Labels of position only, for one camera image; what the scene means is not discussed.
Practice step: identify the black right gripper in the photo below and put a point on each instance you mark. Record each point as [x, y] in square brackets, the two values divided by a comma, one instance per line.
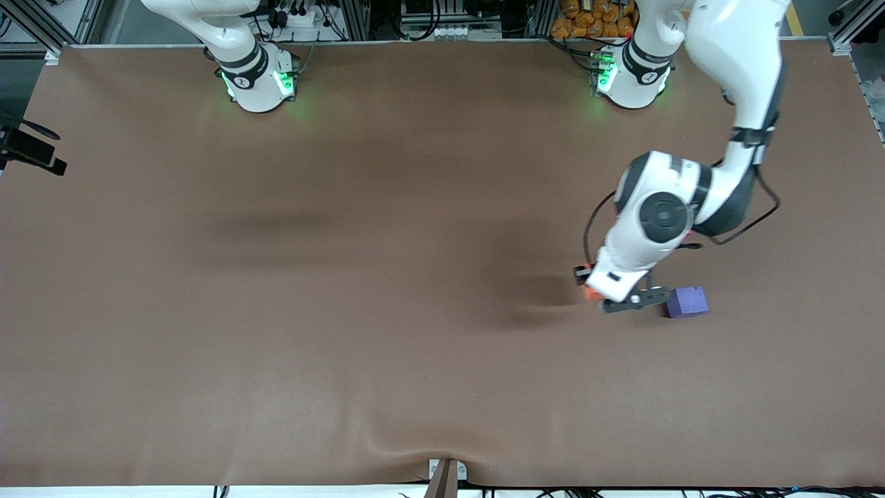
[30, 147]

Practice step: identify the orange foam block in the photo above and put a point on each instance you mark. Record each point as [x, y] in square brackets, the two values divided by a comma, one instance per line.
[592, 293]

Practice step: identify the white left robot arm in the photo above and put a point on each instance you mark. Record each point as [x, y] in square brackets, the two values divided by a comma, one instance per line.
[664, 216]

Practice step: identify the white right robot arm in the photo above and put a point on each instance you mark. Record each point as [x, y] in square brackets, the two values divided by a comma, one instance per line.
[256, 83]

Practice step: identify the purple foam block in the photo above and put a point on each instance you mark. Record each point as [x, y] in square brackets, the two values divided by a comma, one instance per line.
[688, 301]

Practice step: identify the large table cover sheet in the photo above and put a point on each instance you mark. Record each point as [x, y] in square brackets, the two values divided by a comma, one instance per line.
[346, 346]

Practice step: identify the bag of orange items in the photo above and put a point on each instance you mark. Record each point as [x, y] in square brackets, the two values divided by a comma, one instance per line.
[588, 17]

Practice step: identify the white power strip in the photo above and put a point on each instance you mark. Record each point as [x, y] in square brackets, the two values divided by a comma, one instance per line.
[297, 17]

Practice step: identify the aluminium frame profile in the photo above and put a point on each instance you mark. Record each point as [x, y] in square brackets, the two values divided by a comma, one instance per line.
[854, 31]
[38, 28]

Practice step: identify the metal bracket at table edge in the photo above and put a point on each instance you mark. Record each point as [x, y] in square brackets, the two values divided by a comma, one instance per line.
[446, 477]

